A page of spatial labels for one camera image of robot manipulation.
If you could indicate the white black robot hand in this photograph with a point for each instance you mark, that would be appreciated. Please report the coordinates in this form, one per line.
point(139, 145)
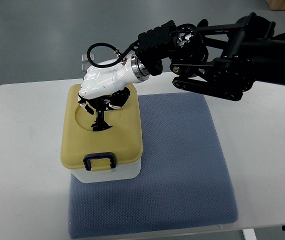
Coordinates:
point(111, 81)

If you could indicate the black lid handle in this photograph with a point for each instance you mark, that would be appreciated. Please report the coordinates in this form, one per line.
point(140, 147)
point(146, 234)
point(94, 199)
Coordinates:
point(100, 106)

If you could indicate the yellow storage box lid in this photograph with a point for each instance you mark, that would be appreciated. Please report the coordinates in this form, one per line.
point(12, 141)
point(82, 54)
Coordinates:
point(123, 139)

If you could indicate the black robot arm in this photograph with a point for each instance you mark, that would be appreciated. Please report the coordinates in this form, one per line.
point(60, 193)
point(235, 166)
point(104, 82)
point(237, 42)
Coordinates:
point(221, 61)

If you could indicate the white storage box base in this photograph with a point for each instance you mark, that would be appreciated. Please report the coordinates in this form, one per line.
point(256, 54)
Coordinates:
point(120, 172)

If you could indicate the dark blue front latch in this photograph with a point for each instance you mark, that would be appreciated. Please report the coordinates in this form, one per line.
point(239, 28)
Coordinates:
point(99, 161)

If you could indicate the blue grey fabric mat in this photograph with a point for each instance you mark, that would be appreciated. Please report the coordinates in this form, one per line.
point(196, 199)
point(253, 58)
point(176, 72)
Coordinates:
point(183, 183)

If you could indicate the white table leg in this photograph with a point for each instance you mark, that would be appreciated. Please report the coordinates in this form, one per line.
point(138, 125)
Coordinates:
point(249, 234)

